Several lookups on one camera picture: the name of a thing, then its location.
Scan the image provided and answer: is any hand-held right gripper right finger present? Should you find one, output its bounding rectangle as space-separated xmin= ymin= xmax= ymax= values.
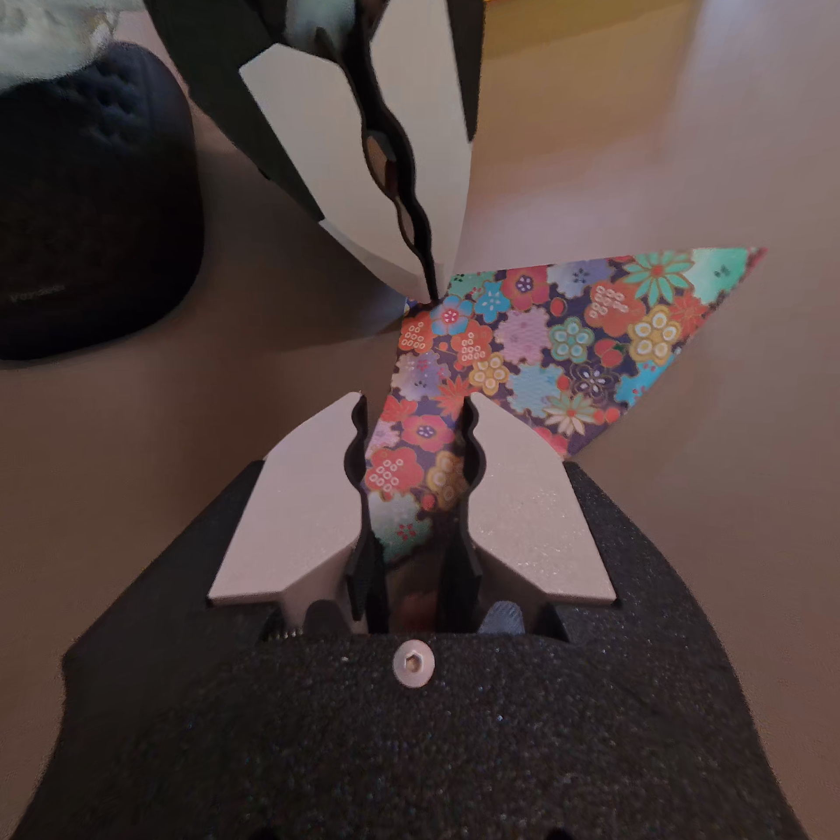
xmin=453 ymin=394 xmax=618 ymax=607

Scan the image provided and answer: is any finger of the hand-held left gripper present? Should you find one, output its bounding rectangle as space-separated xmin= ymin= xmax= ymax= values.
xmin=361 ymin=0 xmax=476 ymax=299
xmin=239 ymin=44 xmax=434 ymax=303

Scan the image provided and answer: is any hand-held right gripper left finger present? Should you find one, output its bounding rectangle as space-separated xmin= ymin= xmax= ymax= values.
xmin=210 ymin=392 xmax=388 ymax=613

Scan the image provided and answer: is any dark flower origami paper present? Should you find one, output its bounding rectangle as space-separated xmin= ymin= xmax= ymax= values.
xmin=361 ymin=247 xmax=766 ymax=565

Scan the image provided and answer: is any black textured armrest pad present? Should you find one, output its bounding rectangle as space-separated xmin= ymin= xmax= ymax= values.
xmin=0 ymin=40 xmax=207 ymax=363

